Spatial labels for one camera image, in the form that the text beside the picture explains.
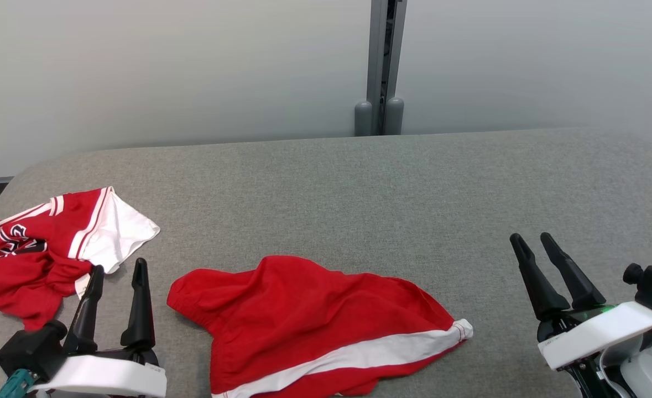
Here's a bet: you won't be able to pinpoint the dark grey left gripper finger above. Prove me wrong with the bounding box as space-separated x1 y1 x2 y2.
63 265 105 354
120 258 156 350

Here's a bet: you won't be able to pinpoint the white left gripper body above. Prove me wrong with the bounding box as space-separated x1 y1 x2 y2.
27 349 167 398

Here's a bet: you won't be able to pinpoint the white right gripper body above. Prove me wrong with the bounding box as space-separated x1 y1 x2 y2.
537 301 652 398

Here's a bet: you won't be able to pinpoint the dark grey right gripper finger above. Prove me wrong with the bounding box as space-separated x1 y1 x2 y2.
540 232 607 310
510 233 571 321

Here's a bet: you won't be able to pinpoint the red basketball jersey white sleeves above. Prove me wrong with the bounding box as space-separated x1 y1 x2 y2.
0 186 161 331

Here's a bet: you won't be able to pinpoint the red shorts white stripe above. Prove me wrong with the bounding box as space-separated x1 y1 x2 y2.
166 255 474 398

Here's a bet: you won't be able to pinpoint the teal plug left camera cable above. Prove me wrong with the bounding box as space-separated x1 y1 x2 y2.
0 369 34 398

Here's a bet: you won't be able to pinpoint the grey cylindrical post bumper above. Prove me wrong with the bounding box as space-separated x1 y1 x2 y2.
385 97 405 135
354 101 373 137

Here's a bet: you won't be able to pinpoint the grey metal wall post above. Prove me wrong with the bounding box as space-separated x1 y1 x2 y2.
366 0 408 136

